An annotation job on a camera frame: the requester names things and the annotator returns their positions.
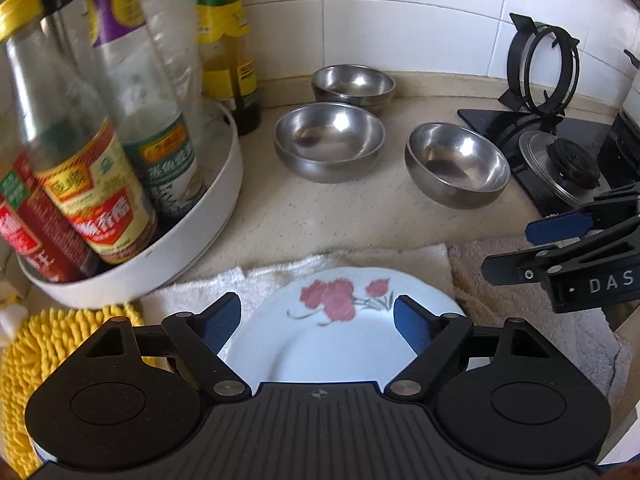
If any white towel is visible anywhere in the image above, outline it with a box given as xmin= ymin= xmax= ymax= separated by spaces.
xmin=139 ymin=244 xmax=454 ymax=325

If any white two-tier rotating rack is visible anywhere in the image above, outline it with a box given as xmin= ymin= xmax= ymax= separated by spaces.
xmin=0 ymin=0 xmax=245 ymax=310

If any beige towel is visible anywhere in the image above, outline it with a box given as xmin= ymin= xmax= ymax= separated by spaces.
xmin=447 ymin=236 xmax=639 ymax=406

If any black stove pot support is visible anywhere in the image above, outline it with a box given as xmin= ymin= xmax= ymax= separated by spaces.
xmin=499 ymin=13 xmax=580 ymax=117

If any yellow cap vinegar bottle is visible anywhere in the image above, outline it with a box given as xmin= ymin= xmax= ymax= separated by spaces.
xmin=1 ymin=0 xmax=157 ymax=266

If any black glass stove top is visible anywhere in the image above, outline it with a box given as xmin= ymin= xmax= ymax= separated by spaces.
xmin=458 ymin=108 xmax=639 ymax=217

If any red label soy sauce bottle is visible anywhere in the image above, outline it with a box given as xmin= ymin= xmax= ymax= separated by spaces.
xmin=1 ymin=155 xmax=99 ymax=283

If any steel bowl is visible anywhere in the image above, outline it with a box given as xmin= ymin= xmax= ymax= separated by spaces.
xmin=405 ymin=122 xmax=511 ymax=209
xmin=311 ymin=64 xmax=396 ymax=116
xmin=273 ymin=102 xmax=386 ymax=184

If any steel pot lid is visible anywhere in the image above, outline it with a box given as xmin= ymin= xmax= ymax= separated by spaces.
xmin=518 ymin=130 xmax=611 ymax=208

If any purple label clear bottle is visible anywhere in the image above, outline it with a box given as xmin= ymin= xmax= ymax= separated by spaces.
xmin=87 ymin=0 xmax=206 ymax=221

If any green yellow label sauce bottle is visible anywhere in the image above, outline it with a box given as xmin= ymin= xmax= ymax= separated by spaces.
xmin=196 ymin=0 xmax=262 ymax=136

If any white garlic bulb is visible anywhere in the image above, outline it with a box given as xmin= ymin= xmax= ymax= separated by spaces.
xmin=0 ymin=281 xmax=29 ymax=348

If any white rose plate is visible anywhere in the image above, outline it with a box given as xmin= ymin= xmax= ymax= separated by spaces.
xmin=226 ymin=266 xmax=462 ymax=390

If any yellow chenille mat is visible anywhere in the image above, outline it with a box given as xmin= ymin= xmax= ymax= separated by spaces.
xmin=1 ymin=302 xmax=144 ymax=479

